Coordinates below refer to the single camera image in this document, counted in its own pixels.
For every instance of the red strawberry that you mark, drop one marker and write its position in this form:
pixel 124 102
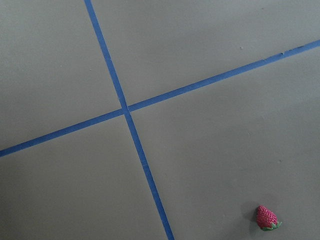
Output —
pixel 266 219

